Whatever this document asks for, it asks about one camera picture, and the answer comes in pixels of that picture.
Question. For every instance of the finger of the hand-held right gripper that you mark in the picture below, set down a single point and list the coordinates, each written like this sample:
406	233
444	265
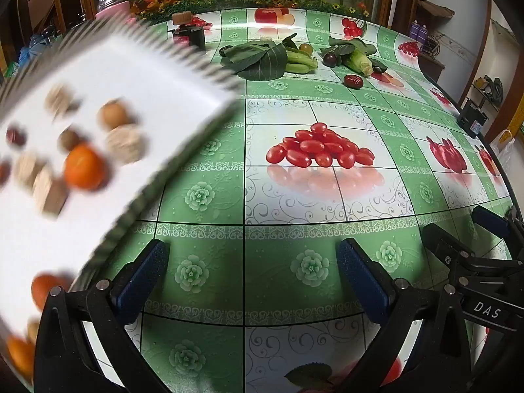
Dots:
490	219
444	242

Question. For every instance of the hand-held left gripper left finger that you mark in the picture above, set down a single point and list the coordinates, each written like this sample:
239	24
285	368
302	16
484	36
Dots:
141	278

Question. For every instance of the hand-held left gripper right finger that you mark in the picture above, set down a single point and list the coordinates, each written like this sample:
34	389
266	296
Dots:
364	282

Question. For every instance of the orange mandarin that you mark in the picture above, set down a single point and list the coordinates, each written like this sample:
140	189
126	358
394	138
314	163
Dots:
20	356
84	166
46	288

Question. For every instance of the beige textured cube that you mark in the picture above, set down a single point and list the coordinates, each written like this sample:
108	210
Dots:
49	196

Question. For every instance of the small brown round fruit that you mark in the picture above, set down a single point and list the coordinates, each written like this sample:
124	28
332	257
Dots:
69	139

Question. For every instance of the tan round fruit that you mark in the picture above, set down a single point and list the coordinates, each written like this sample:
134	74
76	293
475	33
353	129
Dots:
114	114

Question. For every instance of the red jujube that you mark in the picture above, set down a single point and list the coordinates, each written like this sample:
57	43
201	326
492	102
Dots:
3	172
15	136
353	81

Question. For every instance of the white tray with striped rim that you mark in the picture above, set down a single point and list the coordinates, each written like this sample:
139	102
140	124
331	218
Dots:
123	73

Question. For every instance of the white plastic bag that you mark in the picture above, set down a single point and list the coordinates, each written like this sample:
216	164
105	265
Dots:
501	145

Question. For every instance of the black device on table edge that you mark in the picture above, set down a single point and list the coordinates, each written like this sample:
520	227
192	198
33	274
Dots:
473	118

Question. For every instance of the green printed tablecloth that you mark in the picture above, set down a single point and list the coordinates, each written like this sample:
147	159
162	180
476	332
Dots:
213	196

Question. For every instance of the shelf with tools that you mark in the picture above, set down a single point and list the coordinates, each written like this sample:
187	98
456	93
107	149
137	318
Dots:
489	88

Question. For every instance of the purple bottle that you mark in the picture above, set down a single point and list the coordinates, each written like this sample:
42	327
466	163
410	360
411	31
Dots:
424	32
415	29

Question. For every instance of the small green leafy vegetable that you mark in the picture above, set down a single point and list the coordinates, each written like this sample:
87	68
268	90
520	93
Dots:
356	55

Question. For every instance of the dark purple plum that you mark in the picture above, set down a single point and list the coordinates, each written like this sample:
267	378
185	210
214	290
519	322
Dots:
331	58

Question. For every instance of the small greenish round fruit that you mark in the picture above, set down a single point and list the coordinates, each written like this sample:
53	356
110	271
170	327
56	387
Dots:
306	48

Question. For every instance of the green packet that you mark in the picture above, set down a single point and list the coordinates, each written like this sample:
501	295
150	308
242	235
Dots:
10	69

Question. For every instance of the dark jar with pink label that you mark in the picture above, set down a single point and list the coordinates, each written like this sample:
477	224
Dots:
192	37

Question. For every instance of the large green leafy vegetable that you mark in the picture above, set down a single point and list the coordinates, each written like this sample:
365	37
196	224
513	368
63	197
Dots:
258	59

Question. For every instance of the blue thermos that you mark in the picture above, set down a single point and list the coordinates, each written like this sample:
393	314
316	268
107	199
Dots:
25	55

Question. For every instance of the grey-blue kettle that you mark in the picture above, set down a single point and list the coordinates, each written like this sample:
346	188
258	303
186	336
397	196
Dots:
41	41

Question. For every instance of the small wooden block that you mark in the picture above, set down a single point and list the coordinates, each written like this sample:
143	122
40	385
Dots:
182	18

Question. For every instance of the bottle with pink knit sleeve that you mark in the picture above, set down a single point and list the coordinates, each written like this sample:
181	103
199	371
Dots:
116	8

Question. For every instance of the brown wall shelf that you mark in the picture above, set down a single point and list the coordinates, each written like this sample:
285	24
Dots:
436	8

